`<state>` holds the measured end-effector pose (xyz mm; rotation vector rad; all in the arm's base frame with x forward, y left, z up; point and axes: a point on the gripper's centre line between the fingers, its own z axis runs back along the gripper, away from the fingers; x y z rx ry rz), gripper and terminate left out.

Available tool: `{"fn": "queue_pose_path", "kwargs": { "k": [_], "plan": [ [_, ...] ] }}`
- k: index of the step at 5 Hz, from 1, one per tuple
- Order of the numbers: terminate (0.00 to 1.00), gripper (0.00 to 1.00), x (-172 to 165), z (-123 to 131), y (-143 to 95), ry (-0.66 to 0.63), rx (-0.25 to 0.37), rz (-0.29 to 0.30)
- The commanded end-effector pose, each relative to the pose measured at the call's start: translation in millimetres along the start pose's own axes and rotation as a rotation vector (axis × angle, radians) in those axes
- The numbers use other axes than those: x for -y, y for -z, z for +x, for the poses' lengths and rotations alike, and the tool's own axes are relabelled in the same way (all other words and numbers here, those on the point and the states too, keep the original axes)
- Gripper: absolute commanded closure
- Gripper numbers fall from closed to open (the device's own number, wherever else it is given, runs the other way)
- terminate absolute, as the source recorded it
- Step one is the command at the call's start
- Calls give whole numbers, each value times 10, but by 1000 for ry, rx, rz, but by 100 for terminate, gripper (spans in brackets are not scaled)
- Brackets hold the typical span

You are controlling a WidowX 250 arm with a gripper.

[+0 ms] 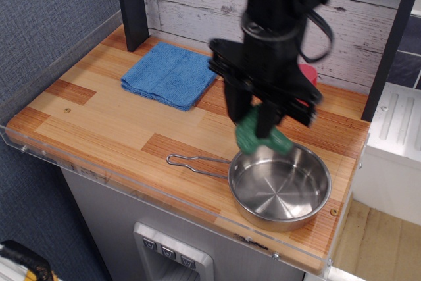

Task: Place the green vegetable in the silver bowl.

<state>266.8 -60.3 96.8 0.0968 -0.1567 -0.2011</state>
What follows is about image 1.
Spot grey toy fridge cabinet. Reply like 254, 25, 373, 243
63, 170, 305, 280

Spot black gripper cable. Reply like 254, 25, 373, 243
297, 9, 336, 64

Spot blue folded cloth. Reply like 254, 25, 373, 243
121, 42, 216, 111

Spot white toy sink unit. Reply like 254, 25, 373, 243
351, 83, 420, 224

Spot stainless steel pot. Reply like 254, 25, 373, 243
166, 142, 333, 233

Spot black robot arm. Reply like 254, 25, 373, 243
210, 0, 333, 138

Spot yellow and black object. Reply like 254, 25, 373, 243
1, 247, 59, 280

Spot red plastic cup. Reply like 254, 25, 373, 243
288, 64, 321, 107

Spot black right frame post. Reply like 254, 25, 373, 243
361, 0, 416, 122

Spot silver dispenser button panel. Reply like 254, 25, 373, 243
133, 222, 214, 280

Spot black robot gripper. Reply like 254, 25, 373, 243
209, 15, 322, 138

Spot green toy broccoli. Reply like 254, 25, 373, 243
235, 104, 293, 155

